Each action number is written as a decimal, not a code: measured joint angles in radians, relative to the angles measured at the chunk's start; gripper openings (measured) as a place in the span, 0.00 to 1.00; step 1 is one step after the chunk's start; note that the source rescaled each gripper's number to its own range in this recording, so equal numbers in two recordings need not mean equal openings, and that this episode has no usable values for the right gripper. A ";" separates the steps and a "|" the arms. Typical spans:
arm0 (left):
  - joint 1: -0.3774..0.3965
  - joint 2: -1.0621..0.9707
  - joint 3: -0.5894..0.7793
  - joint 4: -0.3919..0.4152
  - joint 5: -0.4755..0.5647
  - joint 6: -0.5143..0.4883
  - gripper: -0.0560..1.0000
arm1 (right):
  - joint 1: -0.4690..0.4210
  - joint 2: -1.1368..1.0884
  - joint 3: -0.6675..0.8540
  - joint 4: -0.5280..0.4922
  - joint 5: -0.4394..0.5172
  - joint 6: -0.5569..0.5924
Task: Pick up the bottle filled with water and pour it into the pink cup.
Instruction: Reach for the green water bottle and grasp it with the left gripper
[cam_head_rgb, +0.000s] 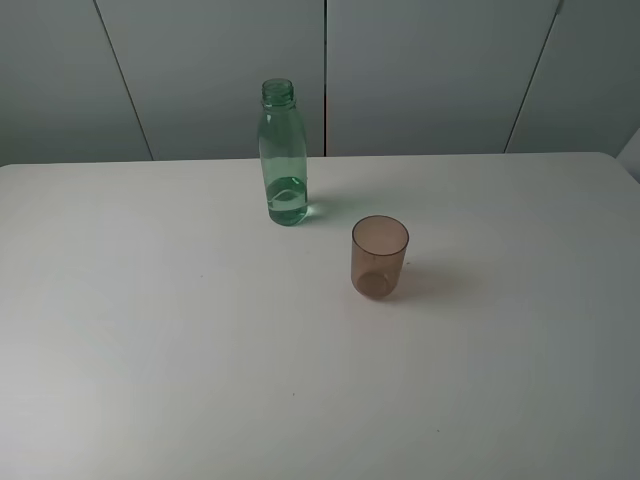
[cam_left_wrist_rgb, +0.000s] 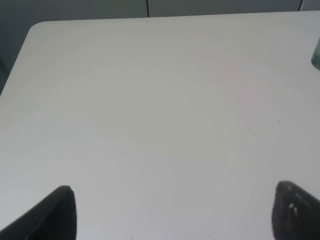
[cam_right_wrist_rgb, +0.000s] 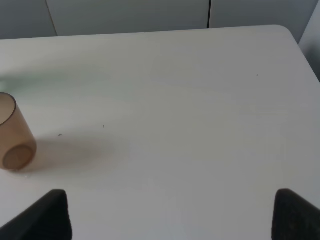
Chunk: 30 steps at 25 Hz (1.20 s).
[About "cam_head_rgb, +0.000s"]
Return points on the green transparent water bottle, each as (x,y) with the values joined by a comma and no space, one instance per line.
(283,153)

